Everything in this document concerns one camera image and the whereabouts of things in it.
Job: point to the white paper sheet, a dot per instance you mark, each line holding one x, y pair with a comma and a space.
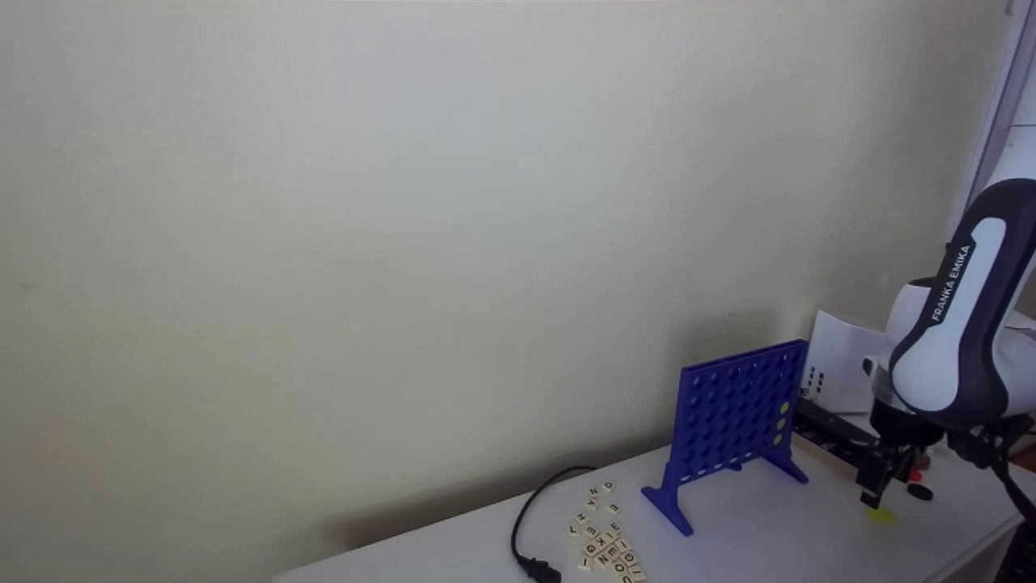
842, 364

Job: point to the blue disc game grid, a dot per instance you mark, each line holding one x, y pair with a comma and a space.
728, 413

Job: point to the black game disc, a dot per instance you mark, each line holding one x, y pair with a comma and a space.
920, 491

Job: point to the heap of wooden letter tiles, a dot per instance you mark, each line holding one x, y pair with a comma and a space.
611, 555

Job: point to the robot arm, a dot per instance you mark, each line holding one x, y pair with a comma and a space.
947, 340

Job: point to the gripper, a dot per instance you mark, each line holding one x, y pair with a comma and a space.
898, 425

